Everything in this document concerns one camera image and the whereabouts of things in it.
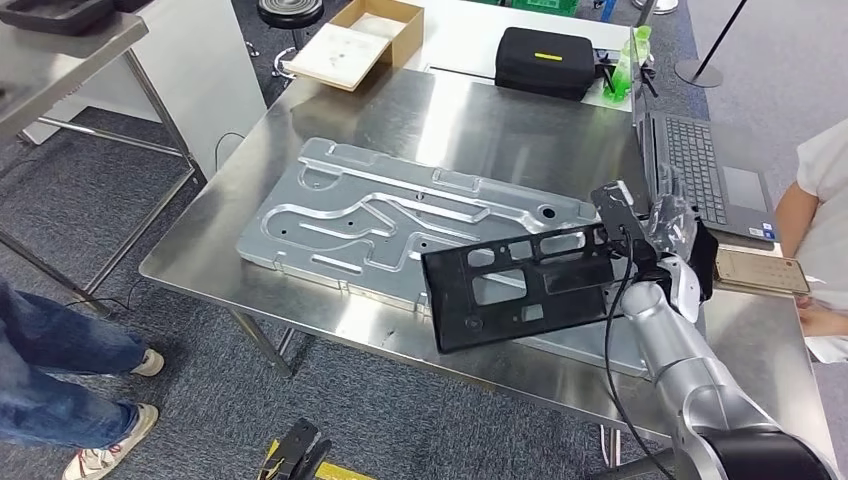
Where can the steel side table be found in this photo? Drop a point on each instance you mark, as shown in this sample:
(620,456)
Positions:
(66,66)

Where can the brown cardboard box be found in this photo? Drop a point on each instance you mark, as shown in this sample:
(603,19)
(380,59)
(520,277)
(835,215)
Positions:
(407,40)

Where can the black zip case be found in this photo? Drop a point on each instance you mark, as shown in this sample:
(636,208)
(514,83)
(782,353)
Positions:
(543,66)

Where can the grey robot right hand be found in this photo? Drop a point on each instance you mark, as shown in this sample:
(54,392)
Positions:
(672,225)

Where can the white foam board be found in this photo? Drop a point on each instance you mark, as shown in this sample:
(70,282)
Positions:
(338,56)

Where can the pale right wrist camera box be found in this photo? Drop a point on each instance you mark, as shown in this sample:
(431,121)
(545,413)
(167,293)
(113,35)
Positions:
(613,195)

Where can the person's hand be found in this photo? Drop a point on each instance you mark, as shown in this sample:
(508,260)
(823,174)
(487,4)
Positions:
(825,318)

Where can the black robot left foot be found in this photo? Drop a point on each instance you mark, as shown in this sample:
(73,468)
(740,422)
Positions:
(295,450)

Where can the black plastic car part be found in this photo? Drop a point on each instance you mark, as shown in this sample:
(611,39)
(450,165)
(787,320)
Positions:
(583,318)

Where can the person's forearm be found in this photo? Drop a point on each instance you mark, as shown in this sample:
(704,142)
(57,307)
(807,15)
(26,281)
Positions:
(795,225)

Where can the grey laptop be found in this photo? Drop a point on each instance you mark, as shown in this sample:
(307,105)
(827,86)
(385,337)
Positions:
(702,166)

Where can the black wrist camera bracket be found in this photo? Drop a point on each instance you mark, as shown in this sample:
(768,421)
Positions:
(639,248)

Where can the stamped sheet metal panel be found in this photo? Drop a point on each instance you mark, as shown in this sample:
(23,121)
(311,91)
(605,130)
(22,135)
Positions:
(397,218)

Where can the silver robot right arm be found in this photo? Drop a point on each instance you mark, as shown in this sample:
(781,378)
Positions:
(669,358)

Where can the black round stool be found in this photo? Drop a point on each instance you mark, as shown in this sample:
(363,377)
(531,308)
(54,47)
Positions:
(291,10)

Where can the green plastic bottle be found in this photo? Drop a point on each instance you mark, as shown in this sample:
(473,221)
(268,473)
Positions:
(623,73)

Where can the white cabinet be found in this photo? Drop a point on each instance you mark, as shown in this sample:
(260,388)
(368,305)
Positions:
(199,79)

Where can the black stanchion post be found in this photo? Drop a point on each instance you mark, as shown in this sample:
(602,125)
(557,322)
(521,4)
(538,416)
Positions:
(699,73)

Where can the person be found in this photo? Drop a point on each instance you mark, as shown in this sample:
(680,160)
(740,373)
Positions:
(825,199)
(60,371)

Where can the black plastic tray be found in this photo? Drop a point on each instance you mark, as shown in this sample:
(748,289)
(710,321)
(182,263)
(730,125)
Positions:
(53,13)

